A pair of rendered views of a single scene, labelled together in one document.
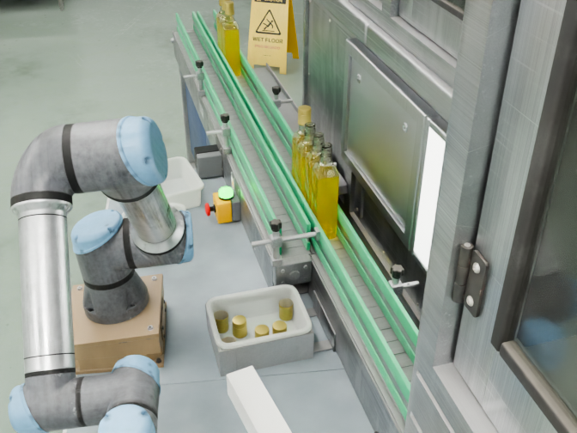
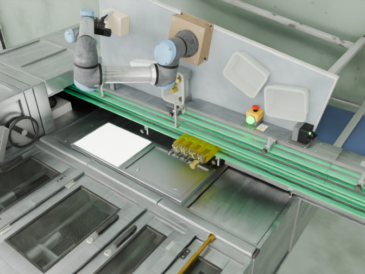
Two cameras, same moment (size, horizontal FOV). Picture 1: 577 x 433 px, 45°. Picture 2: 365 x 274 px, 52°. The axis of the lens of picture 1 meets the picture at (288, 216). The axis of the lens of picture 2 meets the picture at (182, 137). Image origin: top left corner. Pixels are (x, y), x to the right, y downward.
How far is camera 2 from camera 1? 267 cm
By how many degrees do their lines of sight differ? 85
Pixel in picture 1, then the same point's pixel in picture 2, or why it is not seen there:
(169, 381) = not seen: hidden behind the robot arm
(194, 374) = not seen: hidden behind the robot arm
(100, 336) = (171, 31)
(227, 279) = (214, 89)
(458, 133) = not seen: outside the picture
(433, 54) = (111, 186)
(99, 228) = (156, 54)
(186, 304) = (205, 67)
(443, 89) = (104, 174)
